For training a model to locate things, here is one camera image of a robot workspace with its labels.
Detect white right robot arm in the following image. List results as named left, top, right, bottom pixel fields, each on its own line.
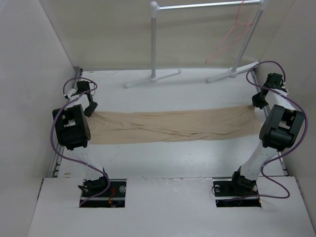
left=229, top=73, right=306, bottom=196

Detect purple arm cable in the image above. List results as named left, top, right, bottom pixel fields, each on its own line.
left=50, top=77, right=111, bottom=205
left=224, top=60, right=309, bottom=201

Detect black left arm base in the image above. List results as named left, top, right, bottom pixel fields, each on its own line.
left=78, top=177, right=127, bottom=208

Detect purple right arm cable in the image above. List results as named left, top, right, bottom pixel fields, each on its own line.
left=224, top=60, right=309, bottom=201

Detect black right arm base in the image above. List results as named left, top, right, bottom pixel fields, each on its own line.
left=211, top=171, right=261, bottom=207

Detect pink wire hanger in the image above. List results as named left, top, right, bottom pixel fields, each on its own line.
left=205, top=0, right=253, bottom=64

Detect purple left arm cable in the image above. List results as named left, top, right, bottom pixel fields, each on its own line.
left=50, top=77, right=111, bottom=205

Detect white clothes rack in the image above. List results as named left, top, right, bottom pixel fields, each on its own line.
left=124, top=0, right=268, bottom=89

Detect beige trousers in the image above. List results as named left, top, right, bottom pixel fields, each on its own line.
left=87, top=105, right=261, bottom=145

